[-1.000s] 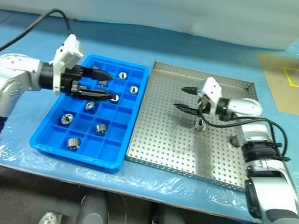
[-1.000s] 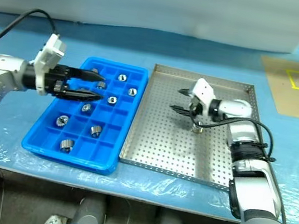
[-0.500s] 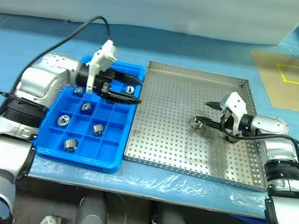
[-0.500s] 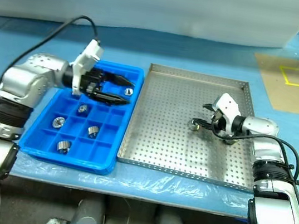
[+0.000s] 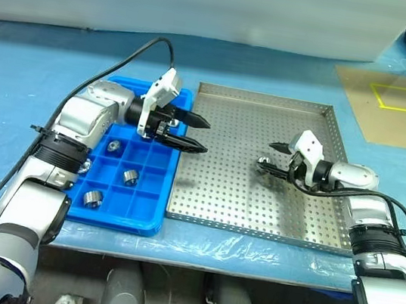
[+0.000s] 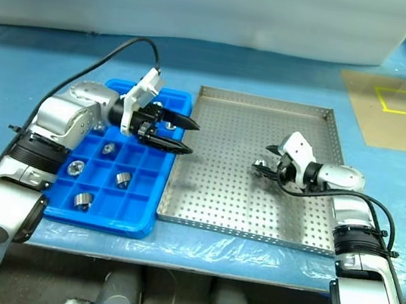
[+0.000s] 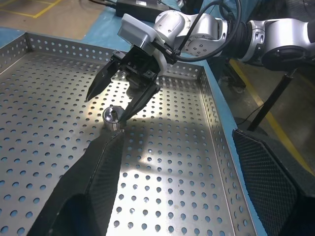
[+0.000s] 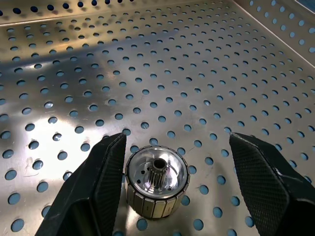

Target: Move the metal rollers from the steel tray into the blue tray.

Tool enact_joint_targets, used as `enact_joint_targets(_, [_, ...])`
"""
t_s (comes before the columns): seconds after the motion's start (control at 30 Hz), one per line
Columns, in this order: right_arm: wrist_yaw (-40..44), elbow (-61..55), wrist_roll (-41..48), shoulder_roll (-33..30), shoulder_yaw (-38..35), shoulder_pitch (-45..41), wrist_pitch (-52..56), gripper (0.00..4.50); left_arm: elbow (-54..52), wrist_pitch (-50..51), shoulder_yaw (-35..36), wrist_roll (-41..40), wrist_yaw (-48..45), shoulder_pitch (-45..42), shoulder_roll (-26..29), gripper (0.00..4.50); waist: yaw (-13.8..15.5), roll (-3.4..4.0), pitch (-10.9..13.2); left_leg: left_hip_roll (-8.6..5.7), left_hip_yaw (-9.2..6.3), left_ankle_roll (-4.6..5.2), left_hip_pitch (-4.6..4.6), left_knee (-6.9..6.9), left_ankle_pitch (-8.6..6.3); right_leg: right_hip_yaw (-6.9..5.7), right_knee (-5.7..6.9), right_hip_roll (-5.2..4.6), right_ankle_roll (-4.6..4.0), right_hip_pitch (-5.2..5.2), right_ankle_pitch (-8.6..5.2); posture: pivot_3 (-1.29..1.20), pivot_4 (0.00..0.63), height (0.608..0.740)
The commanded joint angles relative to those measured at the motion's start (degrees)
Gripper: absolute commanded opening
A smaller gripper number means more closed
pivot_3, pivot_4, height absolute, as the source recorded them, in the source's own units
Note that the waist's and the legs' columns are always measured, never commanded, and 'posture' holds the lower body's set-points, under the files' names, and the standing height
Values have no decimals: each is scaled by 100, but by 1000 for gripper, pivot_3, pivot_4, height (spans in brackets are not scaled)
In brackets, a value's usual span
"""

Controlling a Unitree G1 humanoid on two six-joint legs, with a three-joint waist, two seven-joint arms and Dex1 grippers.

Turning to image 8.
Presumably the metal roller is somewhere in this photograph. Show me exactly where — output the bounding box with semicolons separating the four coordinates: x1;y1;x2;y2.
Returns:
125;145;190;220

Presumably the perforated metal tray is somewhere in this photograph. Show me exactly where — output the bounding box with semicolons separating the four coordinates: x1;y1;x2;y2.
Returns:
0;0;315;236

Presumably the perforated steel tray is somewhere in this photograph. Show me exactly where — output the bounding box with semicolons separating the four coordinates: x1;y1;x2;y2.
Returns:
0;0;315;236

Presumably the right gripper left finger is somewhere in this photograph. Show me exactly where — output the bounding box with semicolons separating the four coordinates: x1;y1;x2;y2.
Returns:
34;132;127;236

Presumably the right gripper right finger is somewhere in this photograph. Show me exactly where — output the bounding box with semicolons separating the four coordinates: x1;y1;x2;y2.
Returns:
228;132;315;236

